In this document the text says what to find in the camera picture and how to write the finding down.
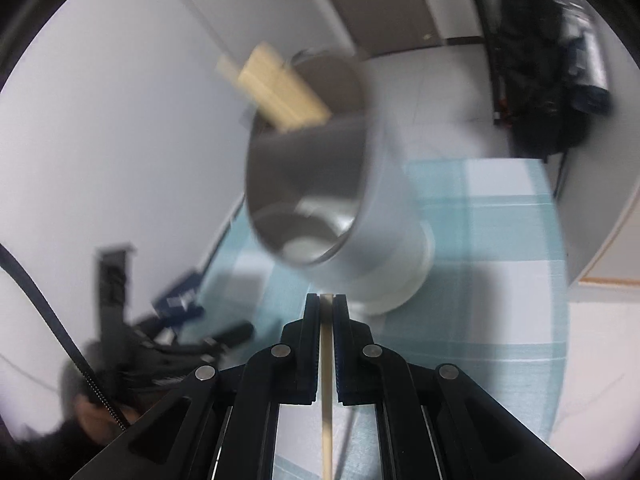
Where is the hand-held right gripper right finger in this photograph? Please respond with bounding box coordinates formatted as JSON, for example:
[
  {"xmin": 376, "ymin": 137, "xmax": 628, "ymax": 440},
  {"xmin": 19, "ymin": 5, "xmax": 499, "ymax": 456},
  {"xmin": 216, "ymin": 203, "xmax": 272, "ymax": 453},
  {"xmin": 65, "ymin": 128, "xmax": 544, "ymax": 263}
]
[{"xmin": 332, "ymin": 294, "xmax": 586, "ymax": 480}]

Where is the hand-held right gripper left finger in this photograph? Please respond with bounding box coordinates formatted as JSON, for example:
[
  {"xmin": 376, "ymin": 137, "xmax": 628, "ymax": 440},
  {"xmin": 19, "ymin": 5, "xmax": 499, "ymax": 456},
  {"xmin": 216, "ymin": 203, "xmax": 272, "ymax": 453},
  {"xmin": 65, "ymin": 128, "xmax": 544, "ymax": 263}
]
[{"xmin": 70, "ymin": 294, "xmax": 321, "ymax": 480}]

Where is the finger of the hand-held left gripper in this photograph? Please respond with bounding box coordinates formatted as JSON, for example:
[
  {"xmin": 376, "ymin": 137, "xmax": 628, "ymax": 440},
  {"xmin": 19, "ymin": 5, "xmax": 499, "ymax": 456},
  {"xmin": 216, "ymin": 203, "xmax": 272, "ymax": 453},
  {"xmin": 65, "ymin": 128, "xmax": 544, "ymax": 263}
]
[{"xmin": 202, "ymin": 323, "xmax": 255, "ymax": 357}]

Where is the slim wooden chopstick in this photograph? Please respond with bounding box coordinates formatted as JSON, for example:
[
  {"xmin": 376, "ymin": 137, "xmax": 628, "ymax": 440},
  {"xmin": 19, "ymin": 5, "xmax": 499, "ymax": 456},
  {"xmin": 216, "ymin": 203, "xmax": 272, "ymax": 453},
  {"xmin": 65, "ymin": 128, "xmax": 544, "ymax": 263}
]
[{"xmin": 319, "ymin": 294, "xmax": 335, "ymax": 480}]

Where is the white plastic utensil holder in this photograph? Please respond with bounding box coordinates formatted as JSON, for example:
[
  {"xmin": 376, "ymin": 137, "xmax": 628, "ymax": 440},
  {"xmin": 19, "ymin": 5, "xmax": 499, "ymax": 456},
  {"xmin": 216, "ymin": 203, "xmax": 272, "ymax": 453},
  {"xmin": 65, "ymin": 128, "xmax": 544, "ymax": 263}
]
[{"xmin": 244, "ymin": 49, "xmax": 435, "ymax": 317}]

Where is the bunch of wooden chopsticks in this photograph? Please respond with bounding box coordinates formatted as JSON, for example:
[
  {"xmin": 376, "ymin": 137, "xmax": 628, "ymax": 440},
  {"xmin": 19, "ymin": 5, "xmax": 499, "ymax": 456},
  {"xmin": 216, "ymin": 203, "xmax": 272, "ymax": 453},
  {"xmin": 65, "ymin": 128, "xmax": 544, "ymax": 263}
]
[{"xmin": 216, "ymin": 42, "xmax": 333, "ymax": 133}]

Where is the person's left forearm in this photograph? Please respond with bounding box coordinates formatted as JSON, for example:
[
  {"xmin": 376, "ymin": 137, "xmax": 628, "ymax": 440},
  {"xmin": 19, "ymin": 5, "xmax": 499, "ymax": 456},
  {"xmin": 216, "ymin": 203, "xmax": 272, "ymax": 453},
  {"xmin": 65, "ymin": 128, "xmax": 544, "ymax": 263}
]
[{"xmin": 0, "ymin": 405, "xmax": 108, "ymax": 466}]

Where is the person's left hand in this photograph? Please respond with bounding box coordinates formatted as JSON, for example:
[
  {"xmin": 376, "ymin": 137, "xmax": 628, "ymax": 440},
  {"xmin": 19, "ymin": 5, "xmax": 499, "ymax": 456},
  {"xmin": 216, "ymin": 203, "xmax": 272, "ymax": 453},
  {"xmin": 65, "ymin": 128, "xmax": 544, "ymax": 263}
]
[{"xmin": 75, "ymin": 395, "xmax": 141, "ymax": 443}]

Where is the navy shoe box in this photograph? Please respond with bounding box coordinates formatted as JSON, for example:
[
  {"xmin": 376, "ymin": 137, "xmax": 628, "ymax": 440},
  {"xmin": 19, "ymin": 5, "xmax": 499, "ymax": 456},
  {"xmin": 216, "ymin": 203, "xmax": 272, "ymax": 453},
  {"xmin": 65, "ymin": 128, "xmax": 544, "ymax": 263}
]
[{"xmin": 152, "ymin": 272, "xmax": 206, "ymax": 321}]

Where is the teal white checked tablecloth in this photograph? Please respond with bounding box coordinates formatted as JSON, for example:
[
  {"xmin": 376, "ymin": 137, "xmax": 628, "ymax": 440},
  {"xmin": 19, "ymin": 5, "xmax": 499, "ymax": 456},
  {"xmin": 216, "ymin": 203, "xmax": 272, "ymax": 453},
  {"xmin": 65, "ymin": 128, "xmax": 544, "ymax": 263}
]
[{"xmin": 197, "ymin": 157, "xmax": 571, "ymax": 480}]

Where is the black jacket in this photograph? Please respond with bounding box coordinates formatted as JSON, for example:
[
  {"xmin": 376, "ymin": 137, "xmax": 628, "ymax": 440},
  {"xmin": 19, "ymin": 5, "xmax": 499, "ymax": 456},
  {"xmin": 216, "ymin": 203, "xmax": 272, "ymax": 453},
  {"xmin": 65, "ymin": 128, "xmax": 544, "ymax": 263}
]
[{"xmin": 495, "ymin": 0, "xmax": 591, "ymax": 158}]

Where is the white cabinet with wood trim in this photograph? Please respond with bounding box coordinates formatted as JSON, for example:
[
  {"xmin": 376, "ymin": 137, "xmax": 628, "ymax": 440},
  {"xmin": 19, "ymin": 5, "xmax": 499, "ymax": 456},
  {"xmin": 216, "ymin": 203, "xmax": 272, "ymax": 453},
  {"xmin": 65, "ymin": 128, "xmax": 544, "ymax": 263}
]
[{"xmin": 565, "ymin": 35, "xmax": 640, "ymax": 291}]

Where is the grey brown door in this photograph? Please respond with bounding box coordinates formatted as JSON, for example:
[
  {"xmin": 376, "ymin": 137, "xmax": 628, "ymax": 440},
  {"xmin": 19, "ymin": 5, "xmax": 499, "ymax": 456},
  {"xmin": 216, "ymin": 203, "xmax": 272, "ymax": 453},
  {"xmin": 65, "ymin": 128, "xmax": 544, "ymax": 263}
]
[{"xmin": 305, "ymin": 0, "xmax": 446, "ymax": 53}]

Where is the silver folded umbrella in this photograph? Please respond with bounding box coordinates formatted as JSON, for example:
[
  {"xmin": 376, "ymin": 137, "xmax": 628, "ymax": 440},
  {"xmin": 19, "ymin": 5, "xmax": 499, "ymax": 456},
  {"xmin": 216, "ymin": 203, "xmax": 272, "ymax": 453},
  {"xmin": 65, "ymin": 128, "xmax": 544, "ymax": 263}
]
[{"xmin": 555, "ymin": 0, "xmax": 613, "ymax": 111}]

